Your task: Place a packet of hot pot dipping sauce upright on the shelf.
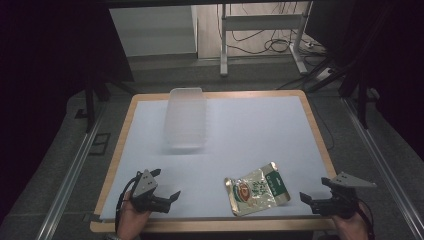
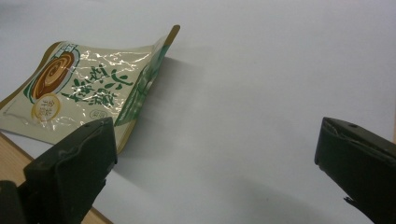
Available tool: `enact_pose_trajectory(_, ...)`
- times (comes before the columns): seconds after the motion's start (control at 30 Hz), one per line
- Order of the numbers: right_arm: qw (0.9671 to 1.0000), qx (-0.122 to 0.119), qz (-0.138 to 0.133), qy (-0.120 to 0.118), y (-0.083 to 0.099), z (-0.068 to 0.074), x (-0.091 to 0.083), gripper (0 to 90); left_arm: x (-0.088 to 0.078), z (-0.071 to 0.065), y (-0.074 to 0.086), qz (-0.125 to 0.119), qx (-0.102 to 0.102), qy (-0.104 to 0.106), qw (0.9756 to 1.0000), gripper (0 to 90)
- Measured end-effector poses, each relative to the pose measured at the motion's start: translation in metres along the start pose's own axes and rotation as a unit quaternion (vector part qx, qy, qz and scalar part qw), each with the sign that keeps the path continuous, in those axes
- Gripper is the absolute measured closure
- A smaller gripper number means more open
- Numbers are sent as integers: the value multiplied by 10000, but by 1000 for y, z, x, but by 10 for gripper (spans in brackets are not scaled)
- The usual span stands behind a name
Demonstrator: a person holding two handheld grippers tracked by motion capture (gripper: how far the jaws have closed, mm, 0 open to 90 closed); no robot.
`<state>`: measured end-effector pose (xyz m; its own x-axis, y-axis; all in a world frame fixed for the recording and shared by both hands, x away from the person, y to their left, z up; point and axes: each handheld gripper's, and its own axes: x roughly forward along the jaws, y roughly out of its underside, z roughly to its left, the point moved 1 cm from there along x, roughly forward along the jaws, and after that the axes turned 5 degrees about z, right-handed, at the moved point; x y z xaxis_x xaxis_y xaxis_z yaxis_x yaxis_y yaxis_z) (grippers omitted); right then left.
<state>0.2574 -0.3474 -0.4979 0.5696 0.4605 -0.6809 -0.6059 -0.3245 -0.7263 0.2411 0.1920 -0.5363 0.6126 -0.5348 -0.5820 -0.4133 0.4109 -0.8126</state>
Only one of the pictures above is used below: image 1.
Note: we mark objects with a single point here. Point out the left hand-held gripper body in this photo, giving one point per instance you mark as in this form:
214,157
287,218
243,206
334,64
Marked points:
145,184

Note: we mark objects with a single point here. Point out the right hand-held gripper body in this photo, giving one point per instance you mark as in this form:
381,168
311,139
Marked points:
343,201

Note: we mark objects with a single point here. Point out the green and gold food pouch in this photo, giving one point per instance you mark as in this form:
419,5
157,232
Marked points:
256,191

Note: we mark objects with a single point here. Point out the person's right hand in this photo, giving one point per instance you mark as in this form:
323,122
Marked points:
353,228

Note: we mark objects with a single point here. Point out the person's left hand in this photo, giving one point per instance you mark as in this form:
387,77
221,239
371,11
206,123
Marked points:
130,221

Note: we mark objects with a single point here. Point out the silver wristwatch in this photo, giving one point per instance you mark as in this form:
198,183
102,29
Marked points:
112,237

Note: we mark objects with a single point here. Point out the clear plastic container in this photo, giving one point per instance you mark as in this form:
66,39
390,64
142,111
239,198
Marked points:
185,116

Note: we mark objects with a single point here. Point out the black metal stand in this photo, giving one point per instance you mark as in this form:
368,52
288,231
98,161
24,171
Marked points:
361,100
90,100

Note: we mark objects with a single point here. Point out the white power strip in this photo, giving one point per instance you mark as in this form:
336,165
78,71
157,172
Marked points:
324,74

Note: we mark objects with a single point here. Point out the dark curtain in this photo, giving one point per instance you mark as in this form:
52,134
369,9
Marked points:
390,50
43,83

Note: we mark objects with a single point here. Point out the aluminium floor rail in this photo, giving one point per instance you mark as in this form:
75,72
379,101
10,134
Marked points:
68,180
386,170

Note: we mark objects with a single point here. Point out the white wall panel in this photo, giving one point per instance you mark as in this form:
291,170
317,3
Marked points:
153,31

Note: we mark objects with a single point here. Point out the white metal desk frame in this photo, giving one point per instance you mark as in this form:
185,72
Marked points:
260,22

